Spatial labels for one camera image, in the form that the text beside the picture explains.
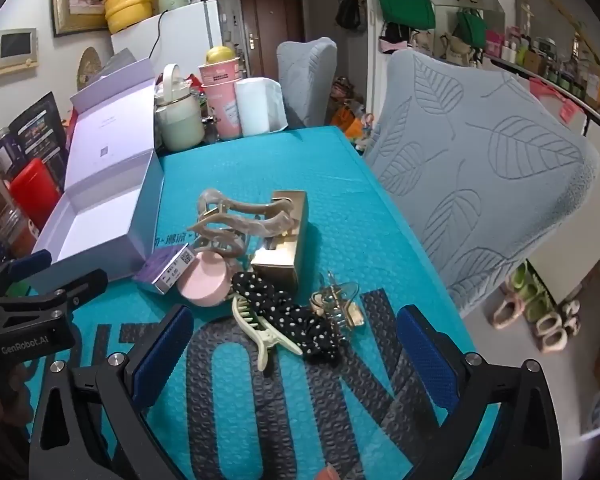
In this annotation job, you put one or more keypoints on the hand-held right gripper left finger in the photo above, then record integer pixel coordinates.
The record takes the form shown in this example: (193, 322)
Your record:
(165, 355)

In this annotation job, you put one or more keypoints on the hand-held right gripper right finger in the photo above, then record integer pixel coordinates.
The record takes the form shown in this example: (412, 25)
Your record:
(425, 355)

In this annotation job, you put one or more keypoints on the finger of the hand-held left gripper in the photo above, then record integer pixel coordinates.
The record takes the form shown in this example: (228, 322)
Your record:
(87, 284)
(30, 263)

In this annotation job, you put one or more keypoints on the small purple box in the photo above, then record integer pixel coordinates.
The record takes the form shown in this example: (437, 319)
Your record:
(160, 266)

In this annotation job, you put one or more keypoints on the pink round compact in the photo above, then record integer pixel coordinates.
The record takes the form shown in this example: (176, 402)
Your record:
(202, 280)

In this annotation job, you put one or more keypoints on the clear gold hair claw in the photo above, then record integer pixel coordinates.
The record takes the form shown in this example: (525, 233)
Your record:
(347, 310)

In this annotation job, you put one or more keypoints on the cream hair claw clip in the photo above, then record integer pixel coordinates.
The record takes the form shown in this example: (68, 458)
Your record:
(265, 336)

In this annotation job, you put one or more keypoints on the black polka-dot hair clip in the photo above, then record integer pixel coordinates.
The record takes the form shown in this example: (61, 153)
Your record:
(290, 320)

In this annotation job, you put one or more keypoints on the lavender gift box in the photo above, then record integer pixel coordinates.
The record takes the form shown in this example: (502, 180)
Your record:
(105, 150)

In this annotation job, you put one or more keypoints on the gold window box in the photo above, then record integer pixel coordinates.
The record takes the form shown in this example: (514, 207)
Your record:
(285, 260)

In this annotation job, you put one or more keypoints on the large translucent beige hair claw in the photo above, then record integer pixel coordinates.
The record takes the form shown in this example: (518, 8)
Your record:
(260, 225)

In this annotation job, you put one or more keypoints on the red canister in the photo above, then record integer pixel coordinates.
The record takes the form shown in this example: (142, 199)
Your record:
(32, 190)

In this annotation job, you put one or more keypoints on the pink slipper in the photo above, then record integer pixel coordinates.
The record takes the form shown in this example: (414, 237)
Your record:
(507, 312)

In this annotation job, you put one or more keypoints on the green slipper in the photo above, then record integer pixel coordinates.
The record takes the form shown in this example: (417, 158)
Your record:
(540, 305)
(521, 280)

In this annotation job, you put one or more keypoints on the beige slipper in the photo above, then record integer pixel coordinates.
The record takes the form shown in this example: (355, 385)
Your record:
(552, 334)

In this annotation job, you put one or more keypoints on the black printed pouch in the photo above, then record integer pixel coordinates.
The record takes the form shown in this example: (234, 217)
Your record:
(40, 130)

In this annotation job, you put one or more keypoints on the grey leaf cushion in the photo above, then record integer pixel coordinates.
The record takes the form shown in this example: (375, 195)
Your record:
(480, 160)

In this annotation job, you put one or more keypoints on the woven straw fan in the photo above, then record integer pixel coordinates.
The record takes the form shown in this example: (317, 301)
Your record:
(91, 67)

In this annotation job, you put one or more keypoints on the beige intercom panel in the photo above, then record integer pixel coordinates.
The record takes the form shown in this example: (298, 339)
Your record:
(12, 50)

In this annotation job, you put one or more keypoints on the pink panda paper cup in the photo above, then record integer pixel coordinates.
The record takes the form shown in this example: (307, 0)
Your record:
(222, 110)

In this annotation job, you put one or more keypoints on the white paper towel roll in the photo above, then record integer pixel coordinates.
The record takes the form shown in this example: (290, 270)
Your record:
(257, 107)

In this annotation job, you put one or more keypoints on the orange bag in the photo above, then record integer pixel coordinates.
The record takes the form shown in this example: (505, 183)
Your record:
(347, 120)

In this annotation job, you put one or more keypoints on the yellow fruit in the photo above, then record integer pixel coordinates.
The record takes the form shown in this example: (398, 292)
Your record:
(220, 55)

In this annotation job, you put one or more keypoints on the white refrigerator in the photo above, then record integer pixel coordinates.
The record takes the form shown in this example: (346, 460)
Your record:
(190, 35)

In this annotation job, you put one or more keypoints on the yellow pot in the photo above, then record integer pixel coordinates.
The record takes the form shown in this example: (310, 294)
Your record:
(127, 10)

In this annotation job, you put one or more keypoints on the grey leaf-pattern chair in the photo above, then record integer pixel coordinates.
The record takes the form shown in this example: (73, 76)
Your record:
(305, 75)

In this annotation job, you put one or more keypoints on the row of bottles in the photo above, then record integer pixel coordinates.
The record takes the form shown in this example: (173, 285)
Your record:
(555, 67)

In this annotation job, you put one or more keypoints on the brown door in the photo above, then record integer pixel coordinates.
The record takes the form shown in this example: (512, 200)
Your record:
(270, 20)

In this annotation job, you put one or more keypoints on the green tote bag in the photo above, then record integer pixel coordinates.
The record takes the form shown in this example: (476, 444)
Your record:
(405, 7)
(472, 27)

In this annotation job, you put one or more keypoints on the black hanging bag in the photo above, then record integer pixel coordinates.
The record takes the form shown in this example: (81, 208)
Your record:
(350, 10)

